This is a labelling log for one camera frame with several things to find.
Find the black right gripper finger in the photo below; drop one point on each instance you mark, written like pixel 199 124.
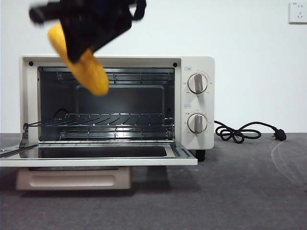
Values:
pixel 91 33

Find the yellow corn cob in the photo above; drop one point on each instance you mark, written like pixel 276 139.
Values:
pixel 96 79

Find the oven door with glass window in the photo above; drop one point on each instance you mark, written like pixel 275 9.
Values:
pixel 96 161

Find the oven temperature knob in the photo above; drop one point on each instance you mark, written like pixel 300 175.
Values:
pixel 197 83

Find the white wall socket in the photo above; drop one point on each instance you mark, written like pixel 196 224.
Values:
pixel 298 13

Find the white Toshiba toaster oven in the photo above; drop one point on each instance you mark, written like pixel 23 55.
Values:
pixel 196 62

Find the metal heating element guard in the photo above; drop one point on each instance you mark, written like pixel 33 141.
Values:
pixel 124 133
pixel 134 76

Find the oven timer knob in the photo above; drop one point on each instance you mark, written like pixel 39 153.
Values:
pixel 197 123

